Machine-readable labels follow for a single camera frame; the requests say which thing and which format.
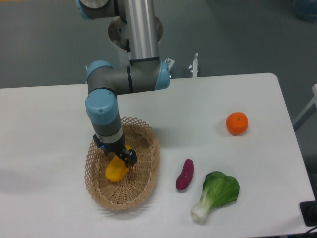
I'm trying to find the green bok choy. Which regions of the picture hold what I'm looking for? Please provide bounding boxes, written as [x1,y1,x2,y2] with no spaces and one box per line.
[191,171,240,223]

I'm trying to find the orange tangerine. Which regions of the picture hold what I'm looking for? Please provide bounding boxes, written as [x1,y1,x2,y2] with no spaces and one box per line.
[226,112,249,136]

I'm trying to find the black device at table edge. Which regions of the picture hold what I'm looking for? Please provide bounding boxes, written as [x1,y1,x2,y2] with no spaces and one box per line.
[299,200,317,227]

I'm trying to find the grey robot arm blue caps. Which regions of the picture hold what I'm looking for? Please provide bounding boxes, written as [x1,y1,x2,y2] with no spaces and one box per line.
[76,0,170,168]

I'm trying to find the yellow mango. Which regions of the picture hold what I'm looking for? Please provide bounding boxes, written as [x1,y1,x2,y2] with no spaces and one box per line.
[105,155,129,182]

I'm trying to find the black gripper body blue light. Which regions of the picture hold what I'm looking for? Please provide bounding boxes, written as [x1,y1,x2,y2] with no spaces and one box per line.
[93,134,126,154]

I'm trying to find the woven wicker basket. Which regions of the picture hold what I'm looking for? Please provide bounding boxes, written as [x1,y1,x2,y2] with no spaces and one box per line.
[85,117,160,210]

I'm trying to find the purple sweet potato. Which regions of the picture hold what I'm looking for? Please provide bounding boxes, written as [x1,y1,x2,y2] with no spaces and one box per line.
[175,159,194,190]

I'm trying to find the white table leg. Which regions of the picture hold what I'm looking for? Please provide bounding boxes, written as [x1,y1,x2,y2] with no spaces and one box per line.
[292,84,317,131]

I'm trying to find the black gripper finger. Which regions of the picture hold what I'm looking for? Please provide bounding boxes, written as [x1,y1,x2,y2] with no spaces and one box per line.
[115,148,137,168]

